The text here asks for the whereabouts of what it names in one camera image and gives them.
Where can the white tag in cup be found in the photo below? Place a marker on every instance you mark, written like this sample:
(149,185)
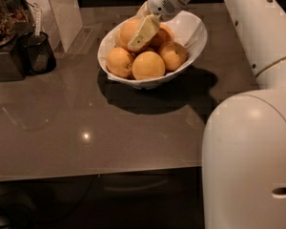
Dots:
(37,18)

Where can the jar of dried snacks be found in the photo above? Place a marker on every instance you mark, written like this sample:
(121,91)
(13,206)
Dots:
(12,12)

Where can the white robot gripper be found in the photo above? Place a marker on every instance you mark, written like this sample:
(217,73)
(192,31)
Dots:
(163,3)

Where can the black mesh cup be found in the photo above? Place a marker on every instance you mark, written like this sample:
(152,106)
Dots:
(37,52)

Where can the white standing board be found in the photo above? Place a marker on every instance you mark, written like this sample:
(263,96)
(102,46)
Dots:
(61,21)

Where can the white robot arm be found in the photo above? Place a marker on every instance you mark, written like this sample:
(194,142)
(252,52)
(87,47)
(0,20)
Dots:
(244,142)

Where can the white oval bowl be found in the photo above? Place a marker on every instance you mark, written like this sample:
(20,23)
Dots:
(189,31)

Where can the right orange with stem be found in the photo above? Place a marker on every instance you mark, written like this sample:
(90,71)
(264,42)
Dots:
(173,55)

